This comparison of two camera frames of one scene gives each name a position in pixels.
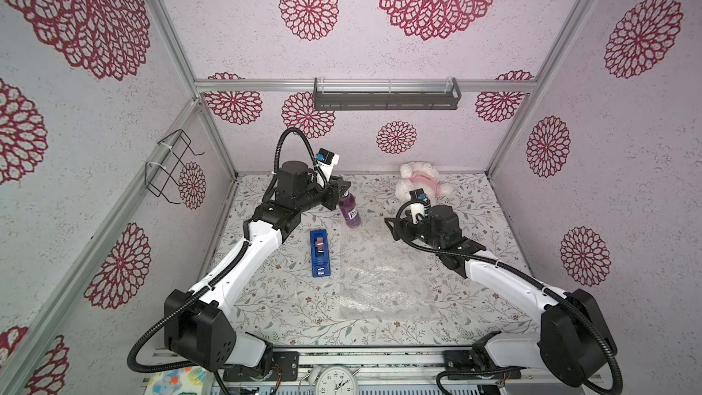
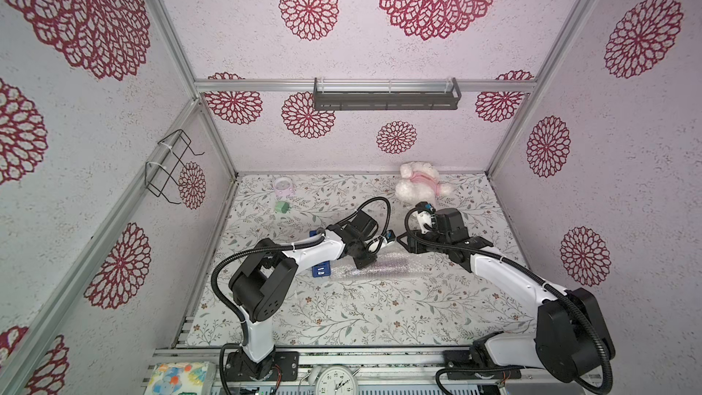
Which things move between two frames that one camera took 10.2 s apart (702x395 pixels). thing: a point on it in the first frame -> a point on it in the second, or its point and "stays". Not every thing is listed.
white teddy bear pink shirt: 420,176 stays
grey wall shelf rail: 383,100 stays
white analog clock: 337,380 stays
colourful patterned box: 192,380 stays
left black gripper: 332,187 -> 370,260
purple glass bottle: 349,210 -> 382,268
